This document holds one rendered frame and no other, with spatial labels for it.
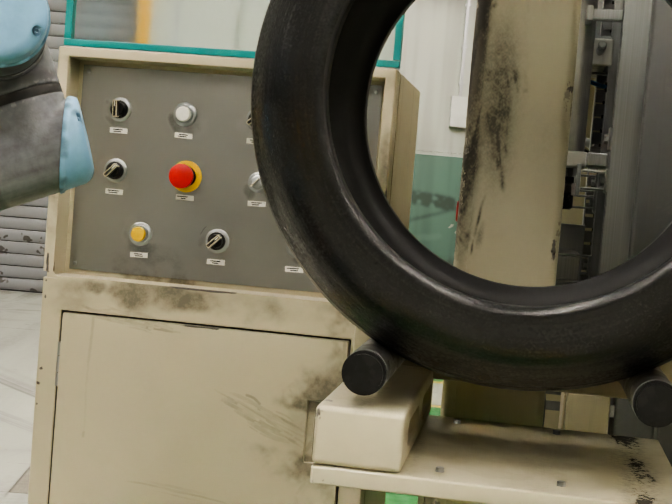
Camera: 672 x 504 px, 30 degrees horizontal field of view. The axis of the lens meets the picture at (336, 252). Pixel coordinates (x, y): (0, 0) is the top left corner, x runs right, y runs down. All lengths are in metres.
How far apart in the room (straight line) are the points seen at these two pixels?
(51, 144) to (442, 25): 9.31
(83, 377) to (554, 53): 0.94
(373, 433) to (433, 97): 9.28
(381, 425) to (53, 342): 0.96
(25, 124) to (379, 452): 0.48
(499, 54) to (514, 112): 0.07
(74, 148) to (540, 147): 0.59
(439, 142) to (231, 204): 8.46
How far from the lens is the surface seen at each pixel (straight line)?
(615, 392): 1.57
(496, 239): 1.58
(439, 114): 10.46
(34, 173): 1.30
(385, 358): 1.25
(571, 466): 1.37
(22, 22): 1.16
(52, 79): 1.32
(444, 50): 10.51
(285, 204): 1.25
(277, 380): 1.99
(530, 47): 1.59
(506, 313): 1.20
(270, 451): 2.01
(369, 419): 1.23
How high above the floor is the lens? 1.08
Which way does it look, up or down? 3 degrees down
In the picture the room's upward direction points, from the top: 5 degrees clockwise
